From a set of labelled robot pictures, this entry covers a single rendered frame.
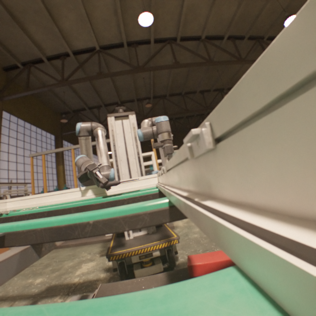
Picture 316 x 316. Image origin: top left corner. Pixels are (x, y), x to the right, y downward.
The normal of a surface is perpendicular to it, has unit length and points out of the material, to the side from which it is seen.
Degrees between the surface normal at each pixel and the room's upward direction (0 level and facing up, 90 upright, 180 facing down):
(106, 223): 90
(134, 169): 90
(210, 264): 90
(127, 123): 90
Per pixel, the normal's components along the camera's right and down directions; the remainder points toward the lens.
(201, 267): -0.17, -0.15
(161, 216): 0.06, -0.20
